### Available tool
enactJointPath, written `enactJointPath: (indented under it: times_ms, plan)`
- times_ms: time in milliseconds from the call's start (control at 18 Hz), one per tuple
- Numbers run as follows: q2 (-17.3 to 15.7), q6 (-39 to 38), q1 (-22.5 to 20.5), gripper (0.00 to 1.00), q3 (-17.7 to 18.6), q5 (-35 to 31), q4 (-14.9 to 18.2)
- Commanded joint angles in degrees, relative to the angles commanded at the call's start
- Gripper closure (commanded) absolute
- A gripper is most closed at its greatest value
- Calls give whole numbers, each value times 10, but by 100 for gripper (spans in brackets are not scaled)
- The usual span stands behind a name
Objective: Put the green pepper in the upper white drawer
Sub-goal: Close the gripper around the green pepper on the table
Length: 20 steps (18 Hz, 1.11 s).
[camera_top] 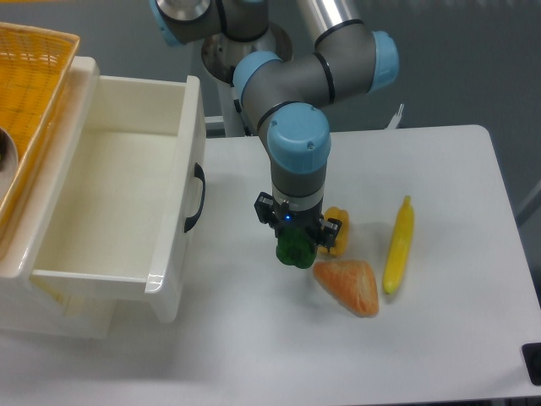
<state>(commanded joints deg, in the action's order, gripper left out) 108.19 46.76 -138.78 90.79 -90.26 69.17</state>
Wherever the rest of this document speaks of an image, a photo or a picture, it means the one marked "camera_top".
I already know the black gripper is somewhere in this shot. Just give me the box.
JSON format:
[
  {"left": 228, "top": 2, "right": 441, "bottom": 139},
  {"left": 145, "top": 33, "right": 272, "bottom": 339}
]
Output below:
[{"left": 254, "top": 192, "right": 342, "bottom": 249}]

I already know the green bell pepper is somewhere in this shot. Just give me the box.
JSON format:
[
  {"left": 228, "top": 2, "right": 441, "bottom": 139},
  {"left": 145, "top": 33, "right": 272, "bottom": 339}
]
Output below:
[{"left": 276, "top": 228, "right": 316, "bottom": 269}]

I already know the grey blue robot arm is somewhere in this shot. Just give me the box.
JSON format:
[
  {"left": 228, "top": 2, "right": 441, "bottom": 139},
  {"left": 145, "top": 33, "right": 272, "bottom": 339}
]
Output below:
[{"left": 150, "top": 1, "right": 400, "bottom": 249}]

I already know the yellow bell pepper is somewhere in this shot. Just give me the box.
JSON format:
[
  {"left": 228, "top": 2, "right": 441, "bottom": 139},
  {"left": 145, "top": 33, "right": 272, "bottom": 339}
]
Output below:
[{"left": 318, "top": 206, "right": 350, "bottom": 257}]

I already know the open upper white drawer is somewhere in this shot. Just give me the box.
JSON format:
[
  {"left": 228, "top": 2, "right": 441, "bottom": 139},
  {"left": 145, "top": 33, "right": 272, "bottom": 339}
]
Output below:
[{"left": 34, "top": 76, "right": 206, "bottom": 322}]

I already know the white drawer cabinet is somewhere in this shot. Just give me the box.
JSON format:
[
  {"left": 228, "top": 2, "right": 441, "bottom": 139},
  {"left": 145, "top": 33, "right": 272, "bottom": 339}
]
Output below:
[{"left": 1, "top": 57, "right": 116, "bottom": 338}]

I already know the orange triangular bread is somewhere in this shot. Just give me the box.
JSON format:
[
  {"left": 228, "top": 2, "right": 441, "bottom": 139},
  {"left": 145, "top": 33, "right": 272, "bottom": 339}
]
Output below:
[{"left": 313, "top": 260, "right": 380, "bottom": 317}]

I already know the yellow banana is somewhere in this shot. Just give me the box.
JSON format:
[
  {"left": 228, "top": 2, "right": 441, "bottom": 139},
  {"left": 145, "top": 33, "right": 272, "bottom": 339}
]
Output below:
[{"left": 382, "top": 195, "right": 415, "bottom": 295}]

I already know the black object at table edge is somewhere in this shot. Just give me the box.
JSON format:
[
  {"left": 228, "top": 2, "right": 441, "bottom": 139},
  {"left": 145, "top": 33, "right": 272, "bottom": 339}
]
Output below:
[{"left": 522, "top": 343, "right": 541, "bottom": 387}]

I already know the white bowl in basket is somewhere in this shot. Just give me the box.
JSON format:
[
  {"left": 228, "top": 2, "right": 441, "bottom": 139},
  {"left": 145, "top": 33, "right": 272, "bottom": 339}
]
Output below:
[{"left": 0, "top": 129, "right": 19, "bottom": 205}]

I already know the yellow woven basket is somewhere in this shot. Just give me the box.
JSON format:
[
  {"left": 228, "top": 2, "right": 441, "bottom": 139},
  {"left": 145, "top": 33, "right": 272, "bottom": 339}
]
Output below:
[{"left": 1, "top": 22, "right": 80, "bottom": 234}]

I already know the black drawer handle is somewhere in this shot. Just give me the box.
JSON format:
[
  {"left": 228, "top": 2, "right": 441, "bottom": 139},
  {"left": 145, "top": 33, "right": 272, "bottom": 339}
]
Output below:
[{"left": 183, "top": 162, "right": 206, "bottom": 233}]

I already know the white metal bracket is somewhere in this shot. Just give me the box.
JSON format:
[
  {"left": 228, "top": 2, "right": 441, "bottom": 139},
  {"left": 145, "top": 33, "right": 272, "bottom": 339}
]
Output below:
[{"left": 386, "top": 103, "right": 405, "bottom": 130}]

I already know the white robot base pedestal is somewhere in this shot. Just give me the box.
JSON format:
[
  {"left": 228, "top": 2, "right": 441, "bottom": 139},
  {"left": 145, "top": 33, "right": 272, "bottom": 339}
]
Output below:
[{"left": 201, "top": 22, "right": 292, "bottom": 137}]

